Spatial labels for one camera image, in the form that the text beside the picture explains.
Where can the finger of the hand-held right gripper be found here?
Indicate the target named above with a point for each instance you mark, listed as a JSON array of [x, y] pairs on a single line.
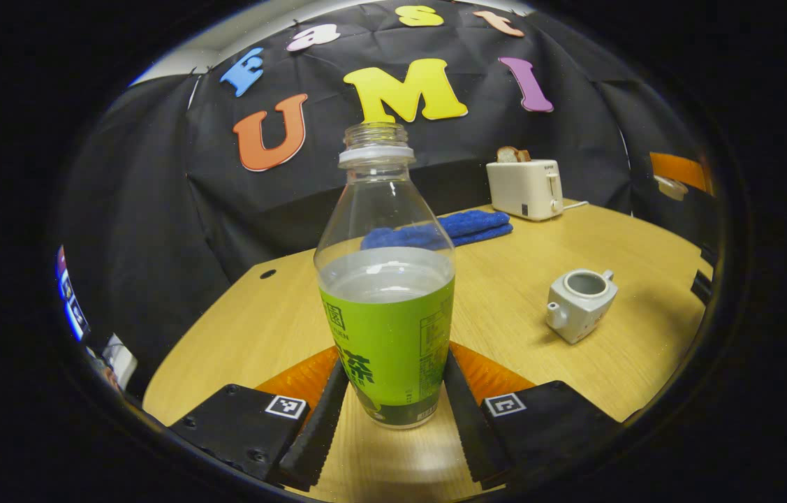
[[679, 168]]

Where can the computer monitor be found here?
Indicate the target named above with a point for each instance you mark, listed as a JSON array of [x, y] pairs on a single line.
[[72, 300]]

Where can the grey ceramic teacup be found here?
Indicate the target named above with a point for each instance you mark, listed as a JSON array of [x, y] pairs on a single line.
[[578, 307]]

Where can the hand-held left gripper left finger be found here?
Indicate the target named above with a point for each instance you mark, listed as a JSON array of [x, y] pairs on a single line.
[[316, 433]]

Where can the white toaster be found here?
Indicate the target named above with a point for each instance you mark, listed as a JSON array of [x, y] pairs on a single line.
[[522, 188]]

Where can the green label water bottle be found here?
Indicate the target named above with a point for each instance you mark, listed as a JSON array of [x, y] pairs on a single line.
[[386, 335]]

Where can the toast bread slice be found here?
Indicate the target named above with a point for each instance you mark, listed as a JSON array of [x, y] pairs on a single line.
[[508, 154]]

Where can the blue cloth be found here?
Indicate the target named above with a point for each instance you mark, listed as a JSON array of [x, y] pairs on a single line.
[[477, 225]]

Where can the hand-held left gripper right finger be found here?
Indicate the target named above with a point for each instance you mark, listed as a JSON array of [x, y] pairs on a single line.
[[466, 426]]

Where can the white papers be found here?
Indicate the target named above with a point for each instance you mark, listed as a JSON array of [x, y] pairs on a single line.
[[119, 360]]

